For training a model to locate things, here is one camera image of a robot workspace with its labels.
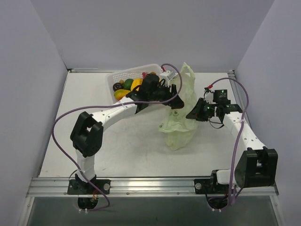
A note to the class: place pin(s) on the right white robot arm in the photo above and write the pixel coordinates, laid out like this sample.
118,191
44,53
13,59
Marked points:
253,164

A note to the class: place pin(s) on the dark mangosteen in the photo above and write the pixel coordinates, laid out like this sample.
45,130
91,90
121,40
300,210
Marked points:
117,86

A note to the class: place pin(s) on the green yellow mango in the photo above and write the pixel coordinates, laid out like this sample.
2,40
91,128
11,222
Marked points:
120,93

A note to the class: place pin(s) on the green lime fruit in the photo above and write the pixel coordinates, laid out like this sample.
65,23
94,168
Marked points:
127,84

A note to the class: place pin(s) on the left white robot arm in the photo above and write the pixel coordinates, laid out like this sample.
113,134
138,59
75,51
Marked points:
87,134

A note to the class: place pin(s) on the light green plastic bag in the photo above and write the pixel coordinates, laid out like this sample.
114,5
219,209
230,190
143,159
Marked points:
178,129

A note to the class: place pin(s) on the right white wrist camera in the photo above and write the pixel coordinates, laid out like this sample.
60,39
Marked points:
221,97

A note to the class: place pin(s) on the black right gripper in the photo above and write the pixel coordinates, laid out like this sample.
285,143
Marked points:
203,111

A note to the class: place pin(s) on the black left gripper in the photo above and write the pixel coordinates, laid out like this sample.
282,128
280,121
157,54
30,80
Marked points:
169,96

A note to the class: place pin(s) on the yellow starfruit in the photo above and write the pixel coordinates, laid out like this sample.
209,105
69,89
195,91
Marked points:
135,83

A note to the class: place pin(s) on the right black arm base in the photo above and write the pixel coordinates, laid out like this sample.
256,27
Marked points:
215,184

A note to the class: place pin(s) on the white perforated plastic basket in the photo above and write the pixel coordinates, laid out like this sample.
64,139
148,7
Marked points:
131,73

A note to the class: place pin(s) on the aluminium table edge rail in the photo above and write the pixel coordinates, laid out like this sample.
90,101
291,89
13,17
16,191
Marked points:
120,187

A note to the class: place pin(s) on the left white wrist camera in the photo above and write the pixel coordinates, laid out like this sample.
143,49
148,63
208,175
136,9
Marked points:
166,77

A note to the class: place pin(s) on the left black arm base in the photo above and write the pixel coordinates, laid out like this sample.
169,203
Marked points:
81,188

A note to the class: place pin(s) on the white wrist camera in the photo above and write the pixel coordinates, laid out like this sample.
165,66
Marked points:
221,97
166,77

